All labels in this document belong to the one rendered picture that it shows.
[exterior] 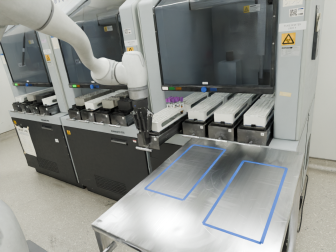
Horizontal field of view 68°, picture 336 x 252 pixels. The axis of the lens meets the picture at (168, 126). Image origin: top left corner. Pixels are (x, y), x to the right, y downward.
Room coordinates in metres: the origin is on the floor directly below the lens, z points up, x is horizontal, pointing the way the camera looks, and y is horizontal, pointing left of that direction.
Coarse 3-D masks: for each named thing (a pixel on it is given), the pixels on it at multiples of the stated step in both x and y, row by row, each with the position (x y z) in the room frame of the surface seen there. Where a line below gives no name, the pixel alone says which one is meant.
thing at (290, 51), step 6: (282, 0) 1.08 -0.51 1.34; (288, 0) 1.06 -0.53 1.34; (294, 0) 1.05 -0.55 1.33; (300, 0) 1.04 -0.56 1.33; (282, 6) 1.08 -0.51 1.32; (294, 12) 1.05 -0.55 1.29; (300, 12) 1.04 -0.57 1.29; (282, 36) 1.07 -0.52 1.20; (288, 36) 1.06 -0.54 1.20; (294, 36) 1.05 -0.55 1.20; (282, 42) 1.07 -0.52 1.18; (288, 42) 1.06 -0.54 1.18; (294, 42) 1.05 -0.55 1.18; (282, 48) 1.07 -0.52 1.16; (288, 48) 1.06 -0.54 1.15; (294, 48) 1.04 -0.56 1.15; (282, 54) 1.07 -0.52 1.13; (288, 54) 1.06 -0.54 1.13; (294, 54) 1.04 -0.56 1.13; (288, 96) 1.05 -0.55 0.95
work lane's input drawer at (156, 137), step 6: (186, 114) 1.37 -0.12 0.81; (180, 120) 1.32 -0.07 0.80; (168, 126) 1.21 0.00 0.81; (174, 126) 1.24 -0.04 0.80; (180, 126) 1.29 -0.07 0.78; (150, 132) 1.15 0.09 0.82; (156, 132) 1.14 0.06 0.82; (162, 132) 1.16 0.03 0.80; (168, 132) 1.19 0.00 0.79; (174, 132) 1.23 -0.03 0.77; (138, 138) 1.18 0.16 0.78; (150, 138) 1.14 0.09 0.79; (156, 138) 1.12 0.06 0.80; (162, 138) 1.14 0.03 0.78; (168, 138) 1.18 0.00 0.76; (138, 144) 1.19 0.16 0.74; (150, 144) 1.14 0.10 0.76; (156, 144) 1.12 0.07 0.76; (150, 150) 1.09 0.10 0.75
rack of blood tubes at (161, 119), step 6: (168, 108) 1.38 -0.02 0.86; (174, 108) 1.36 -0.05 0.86; (180, 108) 1.34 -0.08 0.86; (156, 114) 1.28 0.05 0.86; (162, 114) 1.28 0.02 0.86; (168, 114) 1.27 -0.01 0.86; (174, 114) 1.28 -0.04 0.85; (180, 114) 1.35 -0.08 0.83; (156, 120) 1.19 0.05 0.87; (162, 120) 1.19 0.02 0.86; (168, 120) 1.33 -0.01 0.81; (174, 120) 1.28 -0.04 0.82; (156, 126) 1.16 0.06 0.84; (162, 126) 1.24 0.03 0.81
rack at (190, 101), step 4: (196, 92) 1.67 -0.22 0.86; (200, 92) 1.66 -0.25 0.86; (204, 92) 1.65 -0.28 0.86; (188, 96) 1.60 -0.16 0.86; (192, 96) 1.58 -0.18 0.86; (196, 96) 1.57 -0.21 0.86; (200, 96) 1.55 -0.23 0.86; (204, 96) 1.67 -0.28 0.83; (184, 100) 1.50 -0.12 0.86; (188, 100) 1.50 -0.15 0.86; (192, 100) 1.48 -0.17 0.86; (196, 100) 1.50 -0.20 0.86; (200, 100) 1.59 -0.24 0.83; (184, 104) 1.42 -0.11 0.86; (188, 104) 1.42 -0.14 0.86; (192, 104) 1.59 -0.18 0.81; (188, 108) 1.41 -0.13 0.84
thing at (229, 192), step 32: (192, 160) 0.81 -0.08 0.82; (224, 160) 0.79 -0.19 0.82; (256, 160) 0.76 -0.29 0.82; (288, 160) 0.74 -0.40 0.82; (128, 192) 0.66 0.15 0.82; (160, 192) 0.64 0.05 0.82; (192, 192) 0.62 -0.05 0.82; (224, 192) 0.60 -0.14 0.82; (256, 192) 0.59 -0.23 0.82; (288, 192) 0.57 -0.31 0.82; (96, 224) 0.53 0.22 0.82; (128, 224) 0.52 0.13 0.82; (160, 224) 0.51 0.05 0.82; (192, 224) 0.49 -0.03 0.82; (224, 224) 0.48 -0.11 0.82; (256, 224) 0.47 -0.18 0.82
